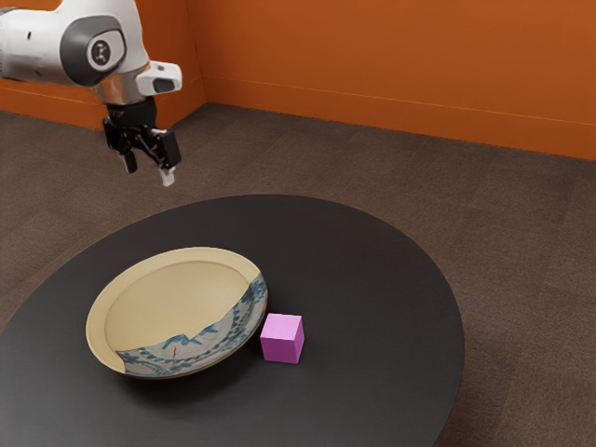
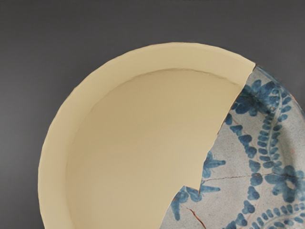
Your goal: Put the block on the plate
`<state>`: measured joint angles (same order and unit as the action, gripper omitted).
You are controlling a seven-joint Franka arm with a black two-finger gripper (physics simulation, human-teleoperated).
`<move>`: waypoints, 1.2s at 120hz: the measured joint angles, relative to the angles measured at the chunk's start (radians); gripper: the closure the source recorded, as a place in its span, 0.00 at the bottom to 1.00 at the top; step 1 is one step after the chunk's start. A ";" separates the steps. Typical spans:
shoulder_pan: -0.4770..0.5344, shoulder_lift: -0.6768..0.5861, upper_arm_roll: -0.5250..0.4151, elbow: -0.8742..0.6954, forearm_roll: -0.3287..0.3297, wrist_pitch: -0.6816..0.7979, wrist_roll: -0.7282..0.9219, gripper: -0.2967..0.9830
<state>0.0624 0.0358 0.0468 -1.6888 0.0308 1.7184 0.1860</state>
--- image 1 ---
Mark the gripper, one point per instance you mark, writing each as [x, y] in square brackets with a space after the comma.
[135, 122]

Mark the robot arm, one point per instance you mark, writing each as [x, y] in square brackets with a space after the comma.
[56, 42]

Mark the cream plate with blue pattern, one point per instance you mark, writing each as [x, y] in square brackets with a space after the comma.
[179, 313]

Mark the pink cube block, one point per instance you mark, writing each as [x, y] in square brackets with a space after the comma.
[281, 338]

